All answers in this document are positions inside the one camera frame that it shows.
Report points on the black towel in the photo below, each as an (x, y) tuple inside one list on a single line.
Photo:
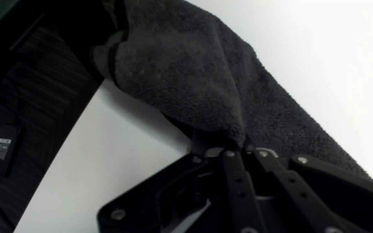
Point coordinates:
[(206, 71)]

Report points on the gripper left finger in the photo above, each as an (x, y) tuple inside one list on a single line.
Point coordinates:
[(173, 194)]

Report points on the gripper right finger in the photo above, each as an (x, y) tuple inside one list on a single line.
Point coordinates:
[(319, 194)]

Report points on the black power brick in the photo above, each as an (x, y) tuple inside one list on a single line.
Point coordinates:
[(2, 149)]

